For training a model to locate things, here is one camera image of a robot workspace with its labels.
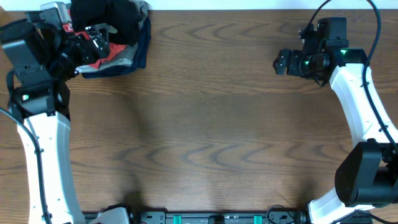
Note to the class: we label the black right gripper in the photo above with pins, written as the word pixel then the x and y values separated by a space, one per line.
pixel 294 56

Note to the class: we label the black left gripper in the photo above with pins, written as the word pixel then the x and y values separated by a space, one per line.
pixel 80 48

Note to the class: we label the black t-shirt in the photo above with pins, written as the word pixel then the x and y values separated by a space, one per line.
pixel 123 15

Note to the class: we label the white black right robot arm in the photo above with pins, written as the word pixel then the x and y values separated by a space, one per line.
pixel 367 178

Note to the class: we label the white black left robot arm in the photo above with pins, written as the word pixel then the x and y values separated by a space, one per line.
pixel 44 57

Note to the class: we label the grey folded garment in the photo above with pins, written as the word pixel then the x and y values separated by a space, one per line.
pixel 129 34

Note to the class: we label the navy folded garment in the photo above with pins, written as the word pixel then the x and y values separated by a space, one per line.
pixel 123 59

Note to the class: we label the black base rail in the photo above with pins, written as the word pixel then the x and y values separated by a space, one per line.
pixel 248 217

